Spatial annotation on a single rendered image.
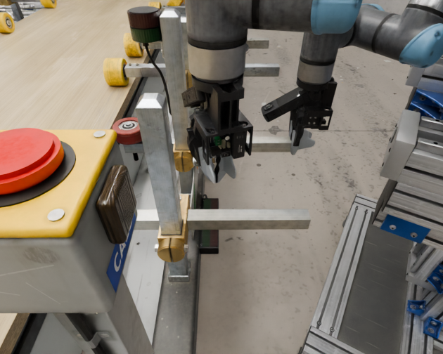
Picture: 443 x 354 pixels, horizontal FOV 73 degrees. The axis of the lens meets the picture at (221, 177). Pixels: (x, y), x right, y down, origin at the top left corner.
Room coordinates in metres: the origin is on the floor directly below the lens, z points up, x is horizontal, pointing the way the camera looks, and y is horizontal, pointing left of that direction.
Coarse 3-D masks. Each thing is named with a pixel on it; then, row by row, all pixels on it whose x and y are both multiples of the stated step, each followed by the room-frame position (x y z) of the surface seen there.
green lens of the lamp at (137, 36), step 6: (132, 30) 0.59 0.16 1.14; (138, 30) 0.59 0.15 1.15; (144, 30) 0.58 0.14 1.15; (150, 30) 0.59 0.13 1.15; (156, 30) 0.59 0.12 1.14; (132, 36) 0.60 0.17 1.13; (138, 36) 0.59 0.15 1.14; (144, 36) 0.58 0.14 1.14; (150, 36) 0.59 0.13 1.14; (156, 36) 0.59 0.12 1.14; (144, 42) 0.58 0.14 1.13
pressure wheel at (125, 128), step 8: (120, 120) 0.67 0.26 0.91; (128, 120) 0.68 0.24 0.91; (136, 120) 0.67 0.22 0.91; (120, 128) 0.64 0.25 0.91; (128, 128) 0.64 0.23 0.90; (136, 128) 0.64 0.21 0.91; (120, 136) 0.62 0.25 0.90; (128, 136) 0.61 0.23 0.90; (136, 136) 0.62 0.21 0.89; (128, 144) 0.61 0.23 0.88; (136, 160) 0.65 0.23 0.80
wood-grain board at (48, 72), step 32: (64, 0) 2.10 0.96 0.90; (96, 0) 2.10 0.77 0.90; (128, 0) 2.10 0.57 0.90; (160, 0) 2.10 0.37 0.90; (32, 32) 1.45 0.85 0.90; (64, 32) 1.45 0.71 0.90; (96, 32) 1.45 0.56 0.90; (128, 32) 1.45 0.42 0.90; (0, 64) 1.07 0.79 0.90; (32, 64) 1.07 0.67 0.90; (64, 64) 1.07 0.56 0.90; (96, 64) 1.07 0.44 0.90; (0, 96) 0.82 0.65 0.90; (32, 96) 0.82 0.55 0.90; (64, 96) 0.82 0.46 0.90; (96, 96) 0.82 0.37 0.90; (128, 96) 0.84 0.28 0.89; (0, 128) 0.65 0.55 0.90; (64, 128) 0.65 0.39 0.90; (96, 128) 0.65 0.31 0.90; (0, 320) 0.17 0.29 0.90; (0, 352) 0.14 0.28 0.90
